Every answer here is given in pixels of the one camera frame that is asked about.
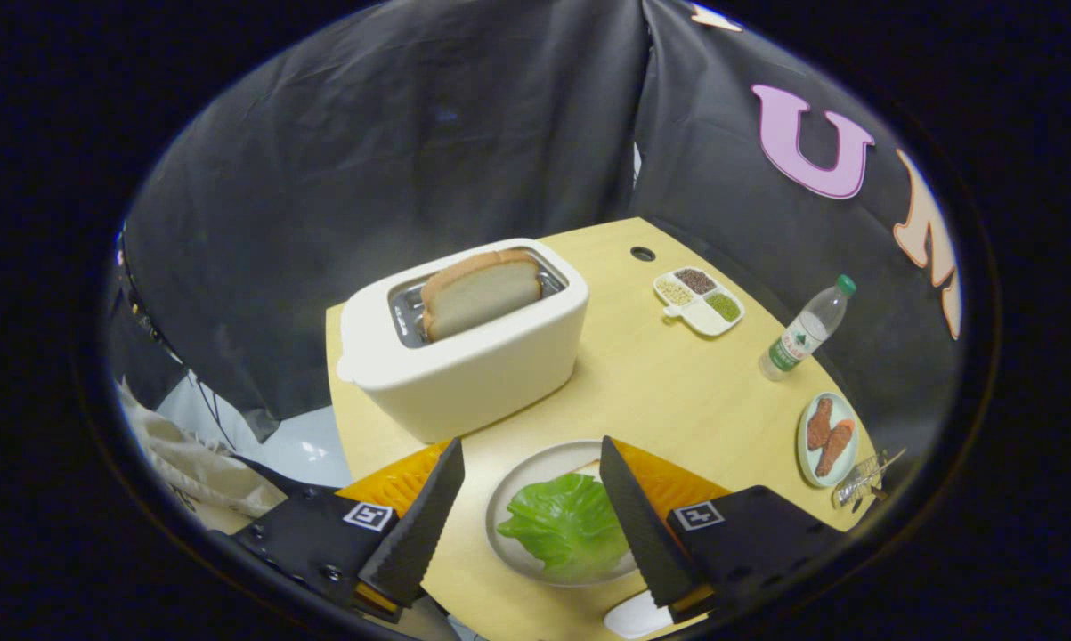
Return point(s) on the green lettuce leaf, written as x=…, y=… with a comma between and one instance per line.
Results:
x=562, y=525

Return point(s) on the white toaster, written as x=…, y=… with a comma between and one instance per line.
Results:
x=473, y=383

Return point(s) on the brown fried chicken piece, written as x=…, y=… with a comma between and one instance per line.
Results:
x=820, y=423

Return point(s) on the pale blue oval plate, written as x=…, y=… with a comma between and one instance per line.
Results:
x=842, y=463

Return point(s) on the round white plate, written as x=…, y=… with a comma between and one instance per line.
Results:
x=535, y=463

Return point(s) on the clear water bottle green cap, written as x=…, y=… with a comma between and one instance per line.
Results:
x=798, y=338

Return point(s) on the fried chicken piece orange tip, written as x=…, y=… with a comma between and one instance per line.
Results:
x=833, y=450

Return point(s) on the white divided grain dish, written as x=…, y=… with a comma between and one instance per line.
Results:
x=700, y=307

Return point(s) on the black backdrop cloth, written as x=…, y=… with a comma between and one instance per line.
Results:
x=393, y=133

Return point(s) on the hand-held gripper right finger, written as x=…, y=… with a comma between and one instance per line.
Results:
x=646, y=534

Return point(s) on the plain bread slice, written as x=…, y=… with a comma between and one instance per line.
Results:
x=482, y=294

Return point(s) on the wooden utensils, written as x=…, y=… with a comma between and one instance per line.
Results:
x=891, y=461

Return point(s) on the white leaf-shaped plate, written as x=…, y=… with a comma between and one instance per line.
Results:
x=637, y=616

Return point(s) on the cream cloth bag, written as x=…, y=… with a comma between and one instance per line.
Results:
x=197, y=463

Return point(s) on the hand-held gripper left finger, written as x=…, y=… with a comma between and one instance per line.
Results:
x=415, y=534

